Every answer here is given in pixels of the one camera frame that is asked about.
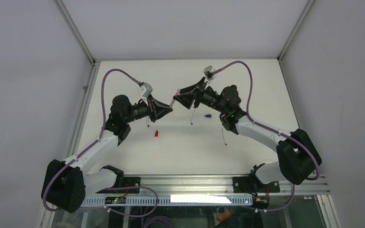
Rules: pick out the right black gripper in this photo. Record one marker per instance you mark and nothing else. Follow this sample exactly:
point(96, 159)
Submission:
point(187, 95)

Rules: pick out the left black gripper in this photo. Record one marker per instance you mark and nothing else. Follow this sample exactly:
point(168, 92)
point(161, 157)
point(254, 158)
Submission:
point(156, 109)

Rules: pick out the white red-tip pen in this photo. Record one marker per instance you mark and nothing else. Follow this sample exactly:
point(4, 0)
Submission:
point(223, 136)

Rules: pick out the pink highlighter pen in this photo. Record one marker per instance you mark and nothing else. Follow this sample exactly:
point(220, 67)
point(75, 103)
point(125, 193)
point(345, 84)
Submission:
point(173, 99)

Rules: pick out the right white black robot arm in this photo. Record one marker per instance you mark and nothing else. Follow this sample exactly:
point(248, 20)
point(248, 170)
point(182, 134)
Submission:
point(297, 155)

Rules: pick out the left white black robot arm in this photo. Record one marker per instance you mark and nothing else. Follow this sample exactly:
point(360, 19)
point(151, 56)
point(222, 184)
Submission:
point(67, 183)

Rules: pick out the orange object under table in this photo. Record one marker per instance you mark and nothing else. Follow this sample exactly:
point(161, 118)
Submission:
point(223, 213)

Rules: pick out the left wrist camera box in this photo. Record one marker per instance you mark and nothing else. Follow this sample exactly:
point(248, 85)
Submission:
point(145, 90)

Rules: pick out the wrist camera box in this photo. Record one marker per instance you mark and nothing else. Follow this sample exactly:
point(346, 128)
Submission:
point(145, 90)
point(209, 73)

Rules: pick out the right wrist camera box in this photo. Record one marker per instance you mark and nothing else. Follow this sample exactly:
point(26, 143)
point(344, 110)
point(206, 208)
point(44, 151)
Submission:
point(209, 73)

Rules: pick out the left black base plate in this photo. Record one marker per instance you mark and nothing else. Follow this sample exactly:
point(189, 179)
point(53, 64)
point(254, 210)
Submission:
point(131, 182)

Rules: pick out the white slotted cable duct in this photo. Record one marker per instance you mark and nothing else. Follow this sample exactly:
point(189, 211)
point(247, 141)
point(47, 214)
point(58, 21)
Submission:
point(172, 200)

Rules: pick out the aluminium mounting rail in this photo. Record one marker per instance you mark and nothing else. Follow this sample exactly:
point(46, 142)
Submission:
point(165, 185)

